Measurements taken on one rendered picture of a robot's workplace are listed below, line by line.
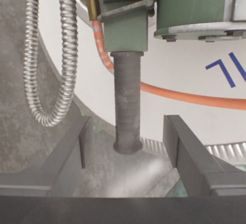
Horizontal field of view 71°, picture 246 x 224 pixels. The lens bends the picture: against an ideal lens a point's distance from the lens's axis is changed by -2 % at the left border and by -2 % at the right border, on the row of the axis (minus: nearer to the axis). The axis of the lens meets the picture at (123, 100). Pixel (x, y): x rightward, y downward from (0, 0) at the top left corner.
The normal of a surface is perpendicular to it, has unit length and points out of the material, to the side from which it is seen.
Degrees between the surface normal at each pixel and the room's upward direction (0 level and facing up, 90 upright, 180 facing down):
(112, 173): 0
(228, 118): 90
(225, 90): 90
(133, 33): 58
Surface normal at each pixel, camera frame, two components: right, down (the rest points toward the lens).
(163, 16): -0.96, 0.09
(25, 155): 0.62, -0.24
